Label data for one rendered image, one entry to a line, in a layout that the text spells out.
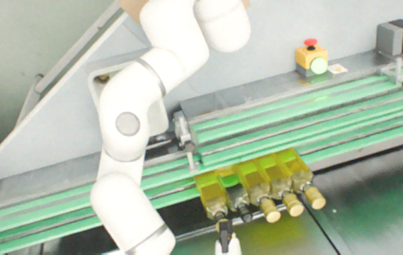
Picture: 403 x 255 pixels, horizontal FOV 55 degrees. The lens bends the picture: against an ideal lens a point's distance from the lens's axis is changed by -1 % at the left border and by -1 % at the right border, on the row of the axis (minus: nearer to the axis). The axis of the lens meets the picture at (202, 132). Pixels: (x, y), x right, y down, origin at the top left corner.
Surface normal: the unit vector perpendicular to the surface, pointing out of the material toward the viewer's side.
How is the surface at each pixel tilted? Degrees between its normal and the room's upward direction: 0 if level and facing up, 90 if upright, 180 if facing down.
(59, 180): 90
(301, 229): 90
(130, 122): 41
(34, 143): 0
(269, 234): 90
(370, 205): 89
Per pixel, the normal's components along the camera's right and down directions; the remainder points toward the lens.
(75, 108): 0.22, 0.48
